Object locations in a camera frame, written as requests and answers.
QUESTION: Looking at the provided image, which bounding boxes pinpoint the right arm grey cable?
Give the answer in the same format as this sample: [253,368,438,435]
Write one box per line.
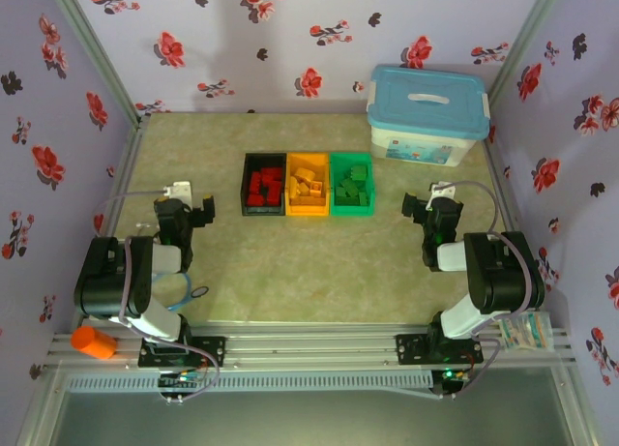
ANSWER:
[434,180,533,401]

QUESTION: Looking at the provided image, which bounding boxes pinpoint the orange cylinder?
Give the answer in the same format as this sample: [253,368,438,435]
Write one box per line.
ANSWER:
[70,325,119,361]

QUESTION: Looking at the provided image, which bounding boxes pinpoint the aluminium corner post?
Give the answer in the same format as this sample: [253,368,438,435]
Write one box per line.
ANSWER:
[487,0,568,111]
[42,0,149,128]

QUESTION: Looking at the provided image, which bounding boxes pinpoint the aluminium front rail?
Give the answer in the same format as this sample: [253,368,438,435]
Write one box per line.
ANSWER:
[45,322,579,370]

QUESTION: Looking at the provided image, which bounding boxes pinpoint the white storage box blue lid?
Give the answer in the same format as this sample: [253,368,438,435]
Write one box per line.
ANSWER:
[366,64,490,169]

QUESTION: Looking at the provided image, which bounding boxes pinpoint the left arm grey cable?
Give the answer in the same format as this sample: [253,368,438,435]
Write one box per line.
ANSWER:
[91,188,221,407]

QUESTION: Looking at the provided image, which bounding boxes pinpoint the aluminium side rail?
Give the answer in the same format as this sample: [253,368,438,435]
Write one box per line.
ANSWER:
[79,114,151,321]
[483,140,536,287]

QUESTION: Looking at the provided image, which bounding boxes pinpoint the yellow plastic bin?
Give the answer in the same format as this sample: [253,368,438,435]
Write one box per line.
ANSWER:
[284,151,333,218]

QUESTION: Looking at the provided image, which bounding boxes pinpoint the green plastic bin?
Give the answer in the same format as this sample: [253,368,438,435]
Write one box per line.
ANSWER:
[329,150,377,218]

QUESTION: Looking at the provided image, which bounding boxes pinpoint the black plastic bin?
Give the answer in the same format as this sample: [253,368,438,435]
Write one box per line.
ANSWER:
[241,152,287,218]

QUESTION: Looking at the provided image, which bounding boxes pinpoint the clear plastic packet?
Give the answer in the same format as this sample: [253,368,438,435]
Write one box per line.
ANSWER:
[499,312,554,353]

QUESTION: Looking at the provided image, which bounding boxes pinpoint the aluminium lower frame post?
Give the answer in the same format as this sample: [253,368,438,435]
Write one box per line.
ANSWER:
[553,363,601,446]
[14,361,74,446]

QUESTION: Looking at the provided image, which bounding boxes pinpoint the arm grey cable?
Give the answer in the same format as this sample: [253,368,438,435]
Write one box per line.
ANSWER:
[434,180,533,401]
[91,188,221,407]

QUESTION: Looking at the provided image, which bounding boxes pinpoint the grey slotted cable duct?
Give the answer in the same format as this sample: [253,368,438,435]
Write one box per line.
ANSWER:
[65,372,434,394]

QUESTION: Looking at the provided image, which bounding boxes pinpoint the blue coiled tube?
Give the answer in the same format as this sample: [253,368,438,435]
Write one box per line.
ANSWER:
[152,271,193,314]

